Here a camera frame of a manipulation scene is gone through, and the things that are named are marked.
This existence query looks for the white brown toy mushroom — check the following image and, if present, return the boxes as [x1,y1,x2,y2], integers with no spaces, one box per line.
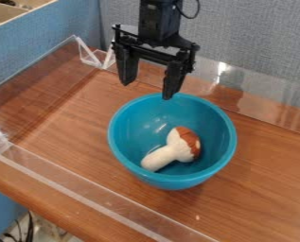
[141,127,202,172]

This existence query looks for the clear acrylic left barrier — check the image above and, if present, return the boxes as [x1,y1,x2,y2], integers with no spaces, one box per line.
[0,34,91,140]

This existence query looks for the clear acrylic back barrier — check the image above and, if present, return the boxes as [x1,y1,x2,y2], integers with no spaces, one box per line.
[109,46,300,137]

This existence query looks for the black cables below table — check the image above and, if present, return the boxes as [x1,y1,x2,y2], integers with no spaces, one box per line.
[0,211,36,242]

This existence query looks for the clear acrylic corner bracket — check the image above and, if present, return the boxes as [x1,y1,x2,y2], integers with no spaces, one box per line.
[76,37,116,70]

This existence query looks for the clear acrylic barrier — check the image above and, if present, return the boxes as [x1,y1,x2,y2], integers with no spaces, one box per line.
[109,46,300,137]
[0,34,91,140]
[0,131,219,242]

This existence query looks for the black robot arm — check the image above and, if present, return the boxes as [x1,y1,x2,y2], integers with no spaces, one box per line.
[112,0,200,100]

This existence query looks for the wooden shelf box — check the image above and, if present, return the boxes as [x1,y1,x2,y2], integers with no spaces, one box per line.
[0,0,58,25]

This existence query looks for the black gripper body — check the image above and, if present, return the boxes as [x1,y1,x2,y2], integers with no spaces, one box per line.
[112,24,200,66]

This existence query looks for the clear acrylic front barrier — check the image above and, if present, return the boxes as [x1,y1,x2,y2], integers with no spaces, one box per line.
[0,131,219,242]

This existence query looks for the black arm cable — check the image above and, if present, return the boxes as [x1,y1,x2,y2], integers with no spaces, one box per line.
[173,0,202,20]

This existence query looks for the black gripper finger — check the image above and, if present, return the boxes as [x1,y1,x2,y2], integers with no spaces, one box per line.
[113,43,140,86]
[163,50,195,100]

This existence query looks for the blue plastic bowl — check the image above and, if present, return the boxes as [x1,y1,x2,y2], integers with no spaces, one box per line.
[108,94,239,190]

